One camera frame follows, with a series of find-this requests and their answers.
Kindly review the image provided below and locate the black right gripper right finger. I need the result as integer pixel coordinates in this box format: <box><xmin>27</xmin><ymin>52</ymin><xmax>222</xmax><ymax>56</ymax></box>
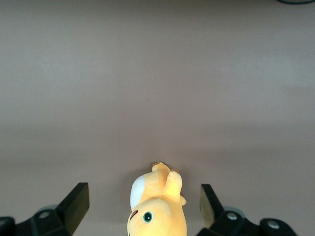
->
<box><xmin>198</xmin><ymin>184</ymin><xmax>298</xmax><ymax>236</ymax></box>

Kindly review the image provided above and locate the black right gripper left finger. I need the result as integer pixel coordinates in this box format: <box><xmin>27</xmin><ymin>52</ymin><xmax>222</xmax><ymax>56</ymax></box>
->
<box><xmin>0</xmin><ymin>182</ymin><xmax>90</xmax><ymax>236</ymax></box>

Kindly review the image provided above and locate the yellow plush toy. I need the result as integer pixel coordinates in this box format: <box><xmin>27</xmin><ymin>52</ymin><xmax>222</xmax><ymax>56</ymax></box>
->
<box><xmin>126</xmin><ymin>161</ymin><xmax>188</xmax><ymax>236</ymax></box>

